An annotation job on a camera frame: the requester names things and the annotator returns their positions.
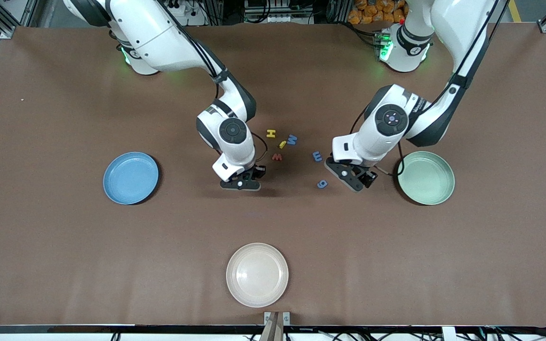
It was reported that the green plate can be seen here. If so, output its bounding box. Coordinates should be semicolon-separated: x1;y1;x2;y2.
397;151;455;206

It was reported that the blue plate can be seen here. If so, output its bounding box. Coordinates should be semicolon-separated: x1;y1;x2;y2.
103;152;159;205

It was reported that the beige plate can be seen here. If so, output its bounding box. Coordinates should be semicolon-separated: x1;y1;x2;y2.
226;243;289;308

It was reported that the left base connector box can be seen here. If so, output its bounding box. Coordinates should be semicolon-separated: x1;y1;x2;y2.
373;29;393;61

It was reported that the bag of orange objects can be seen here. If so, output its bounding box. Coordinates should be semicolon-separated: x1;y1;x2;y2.
347;0;409;25

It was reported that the white power strip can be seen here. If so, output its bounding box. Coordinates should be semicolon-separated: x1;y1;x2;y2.
173;0;207;27

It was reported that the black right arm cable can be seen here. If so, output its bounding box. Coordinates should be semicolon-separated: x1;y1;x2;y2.
157;0;269;164

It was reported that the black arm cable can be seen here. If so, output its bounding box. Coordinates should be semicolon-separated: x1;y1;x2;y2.
157;0;269;164
350;0;508;177

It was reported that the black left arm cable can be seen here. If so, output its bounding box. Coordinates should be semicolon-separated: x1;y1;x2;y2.
350;0;508;177

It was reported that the metal bracket with wooden stick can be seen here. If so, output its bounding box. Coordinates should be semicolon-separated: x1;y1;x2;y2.
259;311;291;341

